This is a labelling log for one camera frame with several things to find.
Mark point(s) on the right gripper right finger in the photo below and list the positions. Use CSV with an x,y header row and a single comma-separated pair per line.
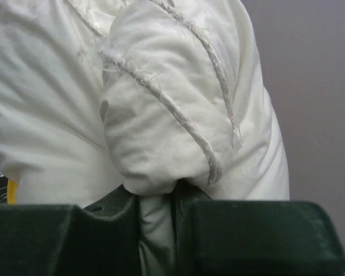
x,y
224,237

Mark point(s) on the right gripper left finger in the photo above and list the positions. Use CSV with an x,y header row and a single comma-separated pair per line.
x,y
101,239

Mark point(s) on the yellow Pikachu pillowcase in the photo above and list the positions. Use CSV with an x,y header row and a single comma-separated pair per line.
x,y
11,192

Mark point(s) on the white pillow insert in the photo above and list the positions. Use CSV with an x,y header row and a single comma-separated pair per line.
x,y
140,94

